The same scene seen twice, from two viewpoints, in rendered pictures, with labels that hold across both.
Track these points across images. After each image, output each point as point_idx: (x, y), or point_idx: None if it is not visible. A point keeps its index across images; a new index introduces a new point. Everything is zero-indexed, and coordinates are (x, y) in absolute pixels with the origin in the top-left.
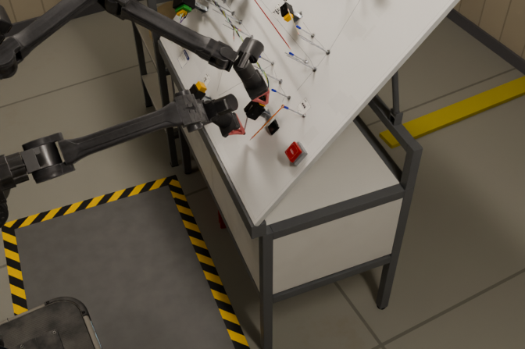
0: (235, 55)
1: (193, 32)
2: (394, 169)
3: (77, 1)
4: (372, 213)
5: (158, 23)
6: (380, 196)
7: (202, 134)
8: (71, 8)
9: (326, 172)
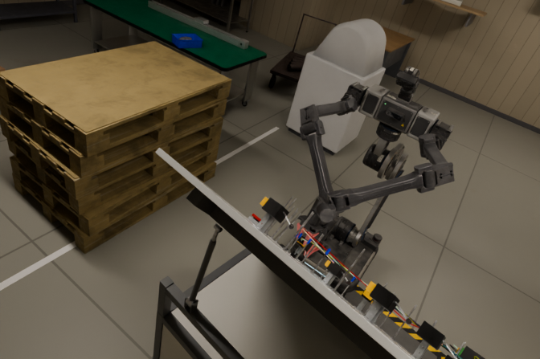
0: (329, 194)
1: (366, 189)
2: (177, 325)
3: (438, 161)
4: None
5: (390, 180)
6: (185, 292)
7: None
8: (434, 158)
9: (235, 305)
